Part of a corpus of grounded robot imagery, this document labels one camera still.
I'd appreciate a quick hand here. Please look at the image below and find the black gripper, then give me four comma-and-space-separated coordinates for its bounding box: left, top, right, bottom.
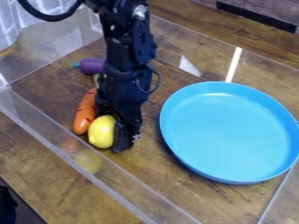
95, 62, 153, 153

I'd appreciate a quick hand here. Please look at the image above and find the yellow toy lemon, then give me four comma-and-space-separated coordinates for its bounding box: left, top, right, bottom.
89, 115, 117, 149

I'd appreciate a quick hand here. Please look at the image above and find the orange toy carrot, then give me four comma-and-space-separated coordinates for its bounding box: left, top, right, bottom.
73, 73, 103, 136

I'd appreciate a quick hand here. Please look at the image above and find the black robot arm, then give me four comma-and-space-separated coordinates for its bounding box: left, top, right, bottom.
85, 0, 158, 153

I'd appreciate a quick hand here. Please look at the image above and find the blue round tray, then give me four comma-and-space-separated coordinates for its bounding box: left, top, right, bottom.
161, 81, 299, 185

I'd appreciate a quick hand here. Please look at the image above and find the purple toy eggplant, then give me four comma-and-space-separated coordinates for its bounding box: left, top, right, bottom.
74, 58, 106, 74

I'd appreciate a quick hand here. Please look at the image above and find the white curtain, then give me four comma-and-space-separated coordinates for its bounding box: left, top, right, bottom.
0, 0, 106, 52

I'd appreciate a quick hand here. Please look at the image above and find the clear acrylic enclosure wall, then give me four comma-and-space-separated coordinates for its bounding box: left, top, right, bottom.
0, 0, 299, 224

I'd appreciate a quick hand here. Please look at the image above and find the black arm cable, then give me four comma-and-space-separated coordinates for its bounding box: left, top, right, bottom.
15, 0, 86, 23

